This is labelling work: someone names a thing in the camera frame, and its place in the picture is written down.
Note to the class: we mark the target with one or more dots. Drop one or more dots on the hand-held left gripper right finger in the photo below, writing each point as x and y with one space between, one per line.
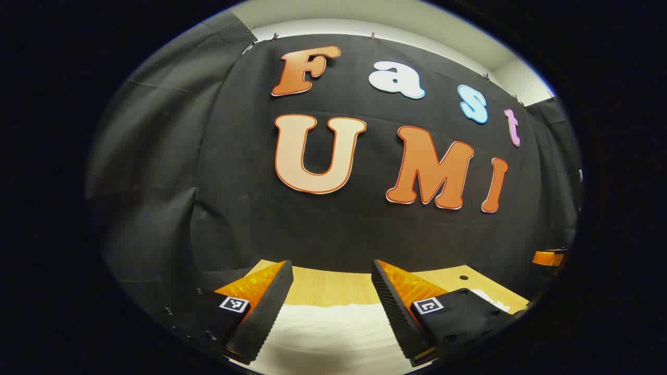
398 312

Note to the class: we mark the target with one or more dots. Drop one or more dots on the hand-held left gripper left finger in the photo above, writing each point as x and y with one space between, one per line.
266 312

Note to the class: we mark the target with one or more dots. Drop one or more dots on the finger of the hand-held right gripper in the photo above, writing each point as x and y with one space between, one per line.
547 258

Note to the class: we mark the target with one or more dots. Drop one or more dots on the black backdrop cloth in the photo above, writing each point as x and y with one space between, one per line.
234 208

